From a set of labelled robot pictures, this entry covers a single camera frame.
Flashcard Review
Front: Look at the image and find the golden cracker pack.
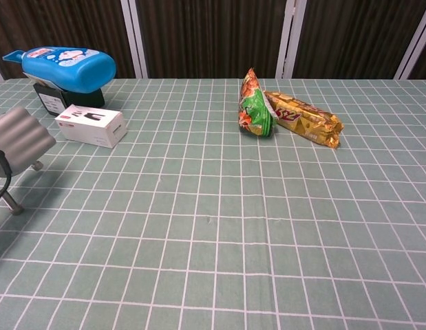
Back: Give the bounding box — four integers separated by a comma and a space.
264, 89, 345, 150

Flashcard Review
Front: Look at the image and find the black cable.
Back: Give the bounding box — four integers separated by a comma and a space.
0, 173, 12, 206

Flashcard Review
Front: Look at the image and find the black cardboard box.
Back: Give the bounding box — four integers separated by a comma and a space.
32, 82, 106, 117

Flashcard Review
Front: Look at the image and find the green snack bag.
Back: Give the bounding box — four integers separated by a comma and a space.
237, 67, 278, 139

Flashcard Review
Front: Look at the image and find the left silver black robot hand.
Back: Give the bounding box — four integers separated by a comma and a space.
0, 106, 57, 179

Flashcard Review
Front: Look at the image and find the blue cartoon print bottle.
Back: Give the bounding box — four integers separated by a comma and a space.
1, 46, 117, 94

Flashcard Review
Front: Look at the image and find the green checked tablecloth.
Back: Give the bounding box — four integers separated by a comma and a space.
0, 78, 426, 330

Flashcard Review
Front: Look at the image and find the white product box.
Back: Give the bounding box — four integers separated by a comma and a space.
54, 104, 128, 149

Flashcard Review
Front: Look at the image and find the dark slatted partition panel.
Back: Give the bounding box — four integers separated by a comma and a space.
136, 0, 290, 79
292, 0, 426, 80
0, 0, 136, 80

